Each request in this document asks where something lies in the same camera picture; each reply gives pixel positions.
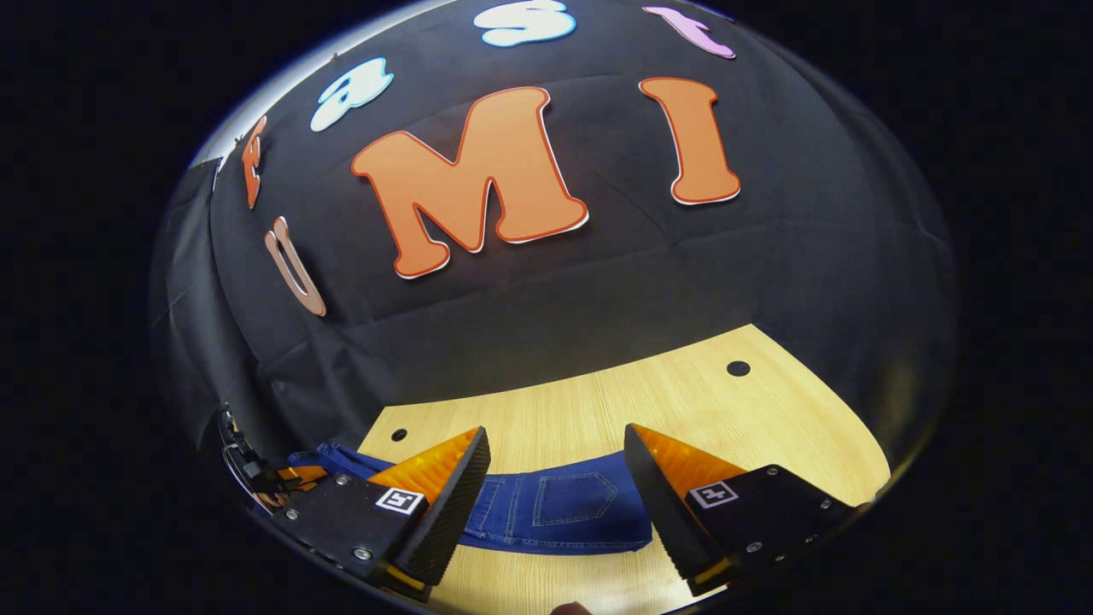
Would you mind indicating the black backdrop cloth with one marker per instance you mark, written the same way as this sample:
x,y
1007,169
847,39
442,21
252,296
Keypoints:
x,y
768,256

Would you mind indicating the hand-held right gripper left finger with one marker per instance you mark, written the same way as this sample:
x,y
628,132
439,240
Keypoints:
x,y
448,512

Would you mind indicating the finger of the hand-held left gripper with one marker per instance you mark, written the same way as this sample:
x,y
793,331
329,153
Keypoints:
x,y
301,477

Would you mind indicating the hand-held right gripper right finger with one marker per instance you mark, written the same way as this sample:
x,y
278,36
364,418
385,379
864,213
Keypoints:
x,y
662,512

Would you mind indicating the blue denim jeans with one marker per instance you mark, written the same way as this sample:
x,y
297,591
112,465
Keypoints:
x,y
564,508

